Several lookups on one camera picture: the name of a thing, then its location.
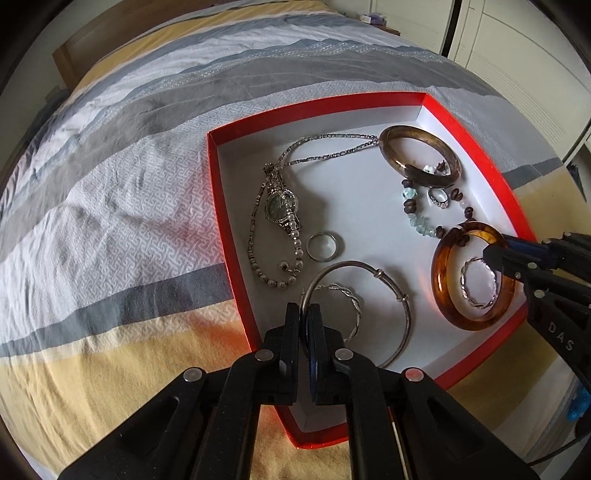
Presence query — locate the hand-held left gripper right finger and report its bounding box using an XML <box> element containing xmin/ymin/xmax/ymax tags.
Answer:
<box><xmin>307</xmin><ymin>302</ymin><xmax>541</xmax><ymax>480</ymax></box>

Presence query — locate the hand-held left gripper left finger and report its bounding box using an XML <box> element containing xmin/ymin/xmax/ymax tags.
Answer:
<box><xmin>58</xmin><ymin>302</ymin><xmax>303</xmax><ymax>480</ymax></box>

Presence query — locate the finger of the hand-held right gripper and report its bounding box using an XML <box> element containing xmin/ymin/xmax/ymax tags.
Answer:
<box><xmin>482</xmin><ymin>244</ymin><xmax>591</xmax><ymax>374</ymax></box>
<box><xmin>503</xmin><ymin>233</ymin><xmax>591</xmax><ymax>296</ymax></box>

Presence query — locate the twisted silver hoop bracelet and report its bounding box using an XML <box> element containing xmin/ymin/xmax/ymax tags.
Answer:
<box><xmin>300</xmin><ymin>284</ymin><xmax>363</xmax><ymax>342</ymax></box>
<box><xmin>459</xmin><ymin>257</ymin><xmax>500</xmax><ymax>309</ymax></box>

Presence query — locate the silver chain necklace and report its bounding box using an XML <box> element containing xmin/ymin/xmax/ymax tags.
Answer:
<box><xmin>249</xmin><ymin>133</ymin><xmax>380</xmax><ymax>289</ymax></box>

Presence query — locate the amber bangle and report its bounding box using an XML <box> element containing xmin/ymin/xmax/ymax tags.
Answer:
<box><xmin>431</xmin><ymin>222</ymin><xmax>522</xmax><ymax>332</ymax></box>

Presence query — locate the plain silver ring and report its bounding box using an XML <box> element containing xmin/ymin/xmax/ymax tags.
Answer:
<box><xmin>306</xmin><ymin>231</ymin><xmax>340</xmax><ymax>263</ymax></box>

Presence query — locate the thin silver bangle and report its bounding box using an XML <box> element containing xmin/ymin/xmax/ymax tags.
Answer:
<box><xmin>302</xmin><ymin>261</ymin><xmax>413</xmax><ymax>369</ymax></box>

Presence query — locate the brown and aqua beaded bracelet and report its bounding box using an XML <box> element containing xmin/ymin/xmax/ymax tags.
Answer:
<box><xmin>399</xmin><ymin>159</ymin><xmax>476</xmax><ymax>245</ymax></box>

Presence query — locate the red cardboard box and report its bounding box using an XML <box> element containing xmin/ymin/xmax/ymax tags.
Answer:
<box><xmin>206</xmin><ymin>91</ymin><xmax>539</xmax><ymax>449</ymax></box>

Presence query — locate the silver wristwatch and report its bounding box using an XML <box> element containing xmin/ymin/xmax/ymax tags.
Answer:
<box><xmin>261</xmin><ymin>167</ymin><xmax>303</xmax><ymax>236</ymax></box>

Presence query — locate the dark brown bangle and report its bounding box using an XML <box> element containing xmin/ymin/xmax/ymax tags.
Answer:
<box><xmin>379</xmin><ymin>124</ymin><xmax>463</xmax><ymax>188</ymax></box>

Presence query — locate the white wardrobe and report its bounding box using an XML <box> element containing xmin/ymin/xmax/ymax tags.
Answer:
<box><xmin>397</xmin><ymin>0</ymin><xmax>591</xmax><ymax>153</ymax></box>

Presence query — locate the striped duvet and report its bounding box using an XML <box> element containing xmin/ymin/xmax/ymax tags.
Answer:
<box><xmin>0</xmin><ymin>0</ymin><xmax>591</xmax><ymax>480</ymax></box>

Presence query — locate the wooden headboard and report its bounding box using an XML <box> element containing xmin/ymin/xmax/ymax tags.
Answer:
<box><xmin>52</xmin><ymin>28</ymin><xmax>100</xmax><ymax>88</ymax></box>

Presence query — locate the black cable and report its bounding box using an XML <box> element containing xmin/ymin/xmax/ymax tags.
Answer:
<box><xmin>526</xmin><ymin>429</ymin><xmax>591</xmax><ymax>467</ymax></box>

